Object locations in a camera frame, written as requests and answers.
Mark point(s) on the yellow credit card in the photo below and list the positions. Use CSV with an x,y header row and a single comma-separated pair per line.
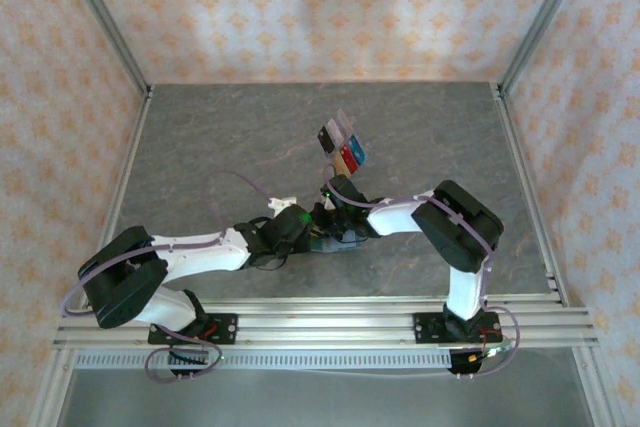
x,y
340,164

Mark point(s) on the red credit card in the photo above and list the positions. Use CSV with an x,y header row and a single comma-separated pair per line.
x,y
346,154

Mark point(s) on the blue credit card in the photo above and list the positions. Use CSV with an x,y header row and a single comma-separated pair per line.
x,y
356,149

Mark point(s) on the black credit card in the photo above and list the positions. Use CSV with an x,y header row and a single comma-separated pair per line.
x,y
325,141

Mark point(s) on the grey white credit card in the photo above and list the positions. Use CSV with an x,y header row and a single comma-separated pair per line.
x,y
336,131

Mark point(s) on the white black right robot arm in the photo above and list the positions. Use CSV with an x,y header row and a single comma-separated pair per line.
x,y
395,217

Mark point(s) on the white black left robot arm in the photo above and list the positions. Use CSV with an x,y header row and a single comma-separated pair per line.
x,y
200,254

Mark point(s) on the clear acrylic card stand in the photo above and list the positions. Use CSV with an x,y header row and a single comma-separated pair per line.
x,y
355,129

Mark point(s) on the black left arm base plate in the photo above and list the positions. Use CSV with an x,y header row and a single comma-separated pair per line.
x,y
225,329

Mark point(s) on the aluminium mounting rail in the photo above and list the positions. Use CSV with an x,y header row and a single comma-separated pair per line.
x,y
325,327

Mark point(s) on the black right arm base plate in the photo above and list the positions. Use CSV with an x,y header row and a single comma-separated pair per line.
x,y
425,329

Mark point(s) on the aluminium table side rail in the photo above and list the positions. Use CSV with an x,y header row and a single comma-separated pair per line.
x,y
527,197
118,197

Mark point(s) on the aluminium frame leg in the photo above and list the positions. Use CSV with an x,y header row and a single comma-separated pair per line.
x,y
54,387
592,387

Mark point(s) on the aluminium frame post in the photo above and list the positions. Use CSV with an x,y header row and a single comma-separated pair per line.
x,y
107,22
542,22

